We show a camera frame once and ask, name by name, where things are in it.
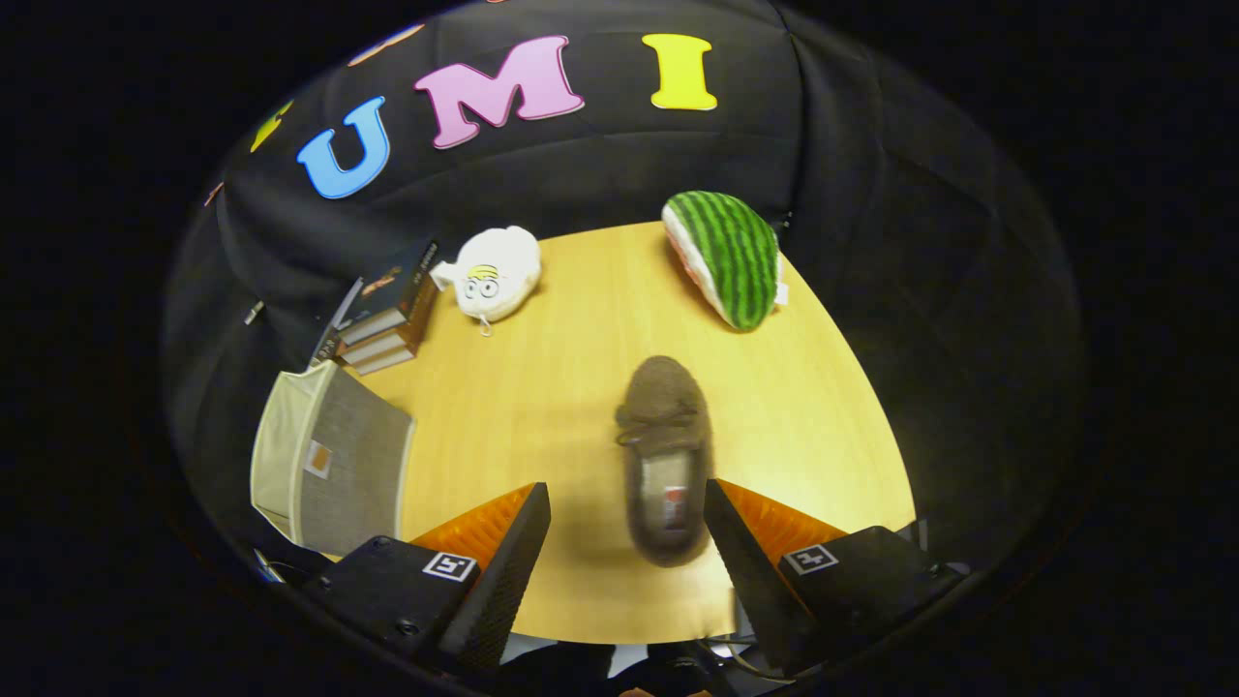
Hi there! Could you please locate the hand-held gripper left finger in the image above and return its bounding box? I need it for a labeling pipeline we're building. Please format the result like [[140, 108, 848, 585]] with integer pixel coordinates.
[[302, 481, 553, 679]]

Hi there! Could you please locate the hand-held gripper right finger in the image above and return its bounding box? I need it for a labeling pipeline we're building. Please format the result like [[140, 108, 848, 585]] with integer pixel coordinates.
[[704, 478, 969, 679]]

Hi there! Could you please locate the brown slipper shoe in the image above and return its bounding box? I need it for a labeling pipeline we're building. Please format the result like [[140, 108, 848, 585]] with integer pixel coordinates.
[[615, 355, 715, 569]]

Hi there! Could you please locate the grey fabric storage box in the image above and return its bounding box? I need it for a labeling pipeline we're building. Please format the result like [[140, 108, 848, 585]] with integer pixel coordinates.
[[250, 360, 416, 559]]

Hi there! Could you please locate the brown book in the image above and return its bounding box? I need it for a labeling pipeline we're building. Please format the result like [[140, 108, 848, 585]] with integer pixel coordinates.
[[339, 324, 427, 367], [350, 339, 419, 377]]

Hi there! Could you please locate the white cover book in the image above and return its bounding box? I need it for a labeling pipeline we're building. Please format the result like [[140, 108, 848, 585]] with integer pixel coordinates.
[[308, 279, 365, 367]]

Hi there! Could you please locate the white plush toy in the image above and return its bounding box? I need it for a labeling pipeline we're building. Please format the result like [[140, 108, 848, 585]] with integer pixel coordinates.
[[431, 226, 543, 337]]

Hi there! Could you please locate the dark cover book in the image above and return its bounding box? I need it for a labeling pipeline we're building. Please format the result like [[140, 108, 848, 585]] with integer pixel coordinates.
[[336, 240, 441, 347]]

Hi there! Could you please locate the watermelon plush toy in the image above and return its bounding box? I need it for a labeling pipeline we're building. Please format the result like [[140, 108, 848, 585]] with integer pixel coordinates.
[[661, 191, 787, 332]]

